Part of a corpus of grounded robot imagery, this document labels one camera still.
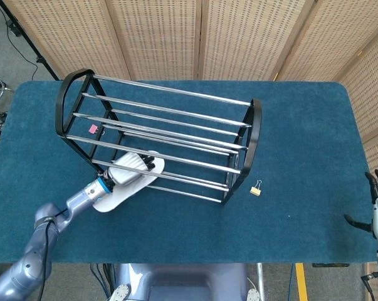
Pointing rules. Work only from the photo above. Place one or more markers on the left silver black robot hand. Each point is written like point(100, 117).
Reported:
point(126, 171)

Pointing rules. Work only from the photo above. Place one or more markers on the white slipper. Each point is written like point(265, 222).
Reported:
point(107, 205)

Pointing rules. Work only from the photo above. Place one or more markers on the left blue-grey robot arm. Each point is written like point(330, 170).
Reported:
point(82, 199)

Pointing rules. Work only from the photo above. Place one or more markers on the black shoe rack chrome bars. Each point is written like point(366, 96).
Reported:
point(257, 131)

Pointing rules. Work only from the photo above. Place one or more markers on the pink binder clip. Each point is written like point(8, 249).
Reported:
point(92, 129)

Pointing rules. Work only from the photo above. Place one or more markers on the blue carpet table mat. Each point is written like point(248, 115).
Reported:
point(188, 232)

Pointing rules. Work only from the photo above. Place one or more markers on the blue-grey robot torso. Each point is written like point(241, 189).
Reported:
point(182, 282)

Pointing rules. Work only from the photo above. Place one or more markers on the yellow binder clip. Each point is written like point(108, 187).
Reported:
point(255, 192)

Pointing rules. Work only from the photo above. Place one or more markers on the silver metal table leg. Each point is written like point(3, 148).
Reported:
point(260, 276)

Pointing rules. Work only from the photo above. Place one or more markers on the woven wicker folding screen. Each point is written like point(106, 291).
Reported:
point(160, 37)

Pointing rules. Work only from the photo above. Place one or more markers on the black stand pole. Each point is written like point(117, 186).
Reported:
point(29, 42)

